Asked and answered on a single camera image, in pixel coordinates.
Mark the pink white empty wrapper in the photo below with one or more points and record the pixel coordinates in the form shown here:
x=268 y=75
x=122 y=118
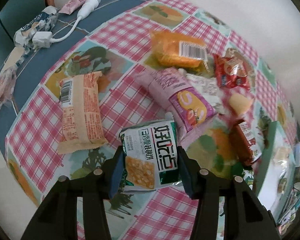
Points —
x=7 y=83

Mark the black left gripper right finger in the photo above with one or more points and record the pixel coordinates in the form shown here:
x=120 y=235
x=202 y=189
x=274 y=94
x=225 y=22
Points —
x=245 y=216

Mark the green white cracker snack packet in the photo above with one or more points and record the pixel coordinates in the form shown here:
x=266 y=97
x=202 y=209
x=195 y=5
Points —
x=150 y=156

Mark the white printed snack packet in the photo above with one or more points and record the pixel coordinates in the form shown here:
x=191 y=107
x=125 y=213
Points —
x=208 y=88

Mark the beige orange snack packet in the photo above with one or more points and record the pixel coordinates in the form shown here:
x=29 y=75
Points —
x=81 y=117

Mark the mint green tray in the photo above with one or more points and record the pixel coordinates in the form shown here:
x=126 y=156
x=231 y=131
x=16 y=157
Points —
x=275 y=163

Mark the pink strawberry snack packet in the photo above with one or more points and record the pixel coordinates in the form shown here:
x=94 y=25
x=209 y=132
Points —
x=173 y=92

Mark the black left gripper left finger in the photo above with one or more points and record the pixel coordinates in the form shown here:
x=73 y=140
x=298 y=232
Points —
x=56 y=217

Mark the blue white crumpled wrapper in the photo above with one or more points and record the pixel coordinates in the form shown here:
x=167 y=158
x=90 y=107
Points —
x=45 y=21

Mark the orange snack packet with barcode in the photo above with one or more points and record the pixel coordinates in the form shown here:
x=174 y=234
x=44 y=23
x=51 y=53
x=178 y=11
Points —
x=175 y=49

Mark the brown red snack packet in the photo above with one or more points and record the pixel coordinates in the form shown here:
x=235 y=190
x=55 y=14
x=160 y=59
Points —
x=244 y=142

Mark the small yellow round snack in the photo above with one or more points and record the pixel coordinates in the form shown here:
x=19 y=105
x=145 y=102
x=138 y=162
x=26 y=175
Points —
x=240 y=104

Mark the pink checkered fruit tablecloth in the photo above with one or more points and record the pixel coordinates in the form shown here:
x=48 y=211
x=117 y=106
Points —
x=120 y=47

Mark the small pink candy packet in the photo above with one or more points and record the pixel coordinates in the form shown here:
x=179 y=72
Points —
x=70 y=6

